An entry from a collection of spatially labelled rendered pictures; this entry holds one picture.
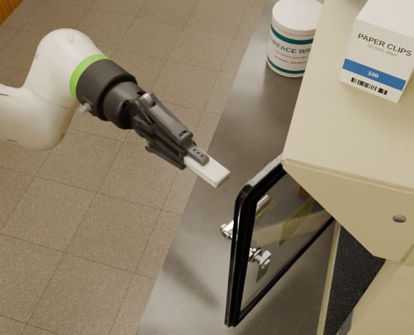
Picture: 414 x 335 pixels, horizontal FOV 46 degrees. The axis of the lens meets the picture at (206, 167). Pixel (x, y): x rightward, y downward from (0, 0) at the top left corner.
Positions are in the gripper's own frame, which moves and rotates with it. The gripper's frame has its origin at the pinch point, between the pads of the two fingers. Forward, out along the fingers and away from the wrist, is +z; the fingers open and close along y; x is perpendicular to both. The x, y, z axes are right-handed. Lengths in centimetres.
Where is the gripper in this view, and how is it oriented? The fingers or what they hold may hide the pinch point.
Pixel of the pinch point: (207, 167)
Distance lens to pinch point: 72.5
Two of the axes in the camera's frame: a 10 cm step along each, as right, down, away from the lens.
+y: 0.0, -6.0, -8.0
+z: 7.2, 5.6, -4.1
